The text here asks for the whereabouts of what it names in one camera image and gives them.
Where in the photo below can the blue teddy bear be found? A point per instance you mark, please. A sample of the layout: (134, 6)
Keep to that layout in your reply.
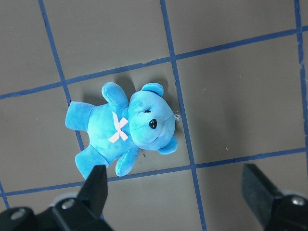
(118, 129)

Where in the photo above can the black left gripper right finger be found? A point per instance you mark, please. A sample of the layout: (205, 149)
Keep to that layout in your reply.
(275, 210)

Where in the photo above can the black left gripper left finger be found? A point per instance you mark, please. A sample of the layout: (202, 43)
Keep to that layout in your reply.
(80, 213)

